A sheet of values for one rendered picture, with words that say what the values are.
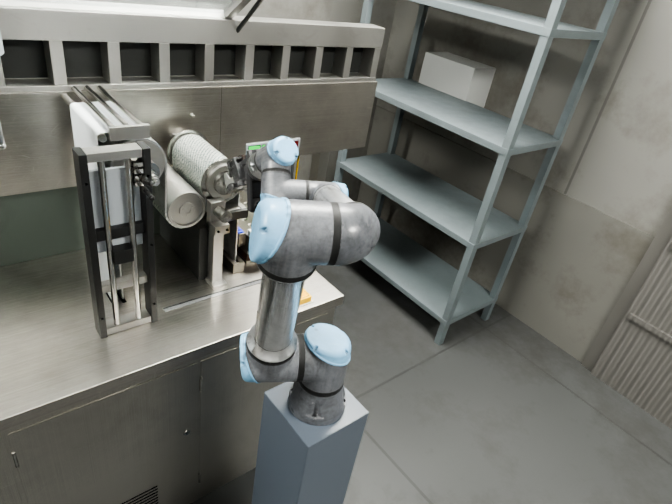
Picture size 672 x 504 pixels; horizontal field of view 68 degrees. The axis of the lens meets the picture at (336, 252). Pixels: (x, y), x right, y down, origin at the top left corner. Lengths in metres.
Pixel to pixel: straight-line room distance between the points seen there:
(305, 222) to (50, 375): 0.86
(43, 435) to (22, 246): 0.63
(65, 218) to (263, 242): 1.10
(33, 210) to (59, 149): 0.21
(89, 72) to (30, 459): 1.10
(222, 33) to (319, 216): 1.08
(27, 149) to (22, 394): 0.70
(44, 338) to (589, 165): 2.69
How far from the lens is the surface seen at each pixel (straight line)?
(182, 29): 1.76
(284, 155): 1.25
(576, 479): 2.77
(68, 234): 1.87
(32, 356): 1.53
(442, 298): 3.13
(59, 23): 1.65
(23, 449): 1.54
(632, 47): 3.03
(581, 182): 3.14
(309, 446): 1.28
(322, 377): 1.21
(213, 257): 1.64
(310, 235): 0.84
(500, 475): 2.59
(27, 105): 1.68
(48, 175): 1.76
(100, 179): 1.29
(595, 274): 3.21
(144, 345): 1.50
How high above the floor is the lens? 1.92
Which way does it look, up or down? 32 degrees down
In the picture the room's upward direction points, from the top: 10 degrees clockwise
